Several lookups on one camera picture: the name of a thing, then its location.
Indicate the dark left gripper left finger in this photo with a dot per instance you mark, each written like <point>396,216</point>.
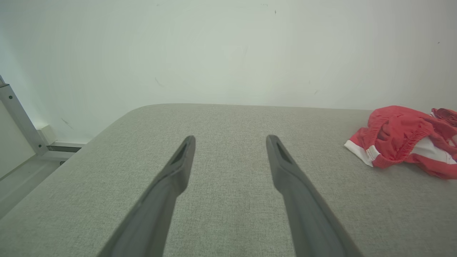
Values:
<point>160,210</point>

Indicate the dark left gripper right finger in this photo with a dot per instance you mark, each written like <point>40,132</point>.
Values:
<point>307,214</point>

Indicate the red shorts with white trim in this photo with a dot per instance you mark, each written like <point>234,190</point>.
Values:
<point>392,132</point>

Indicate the pale flat panel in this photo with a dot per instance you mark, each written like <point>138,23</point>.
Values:
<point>12,142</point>

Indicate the white wall baseboard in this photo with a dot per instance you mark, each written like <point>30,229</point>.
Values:
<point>48,135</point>

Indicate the grey metal frame bar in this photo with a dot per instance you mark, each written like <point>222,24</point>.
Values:
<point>21,117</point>

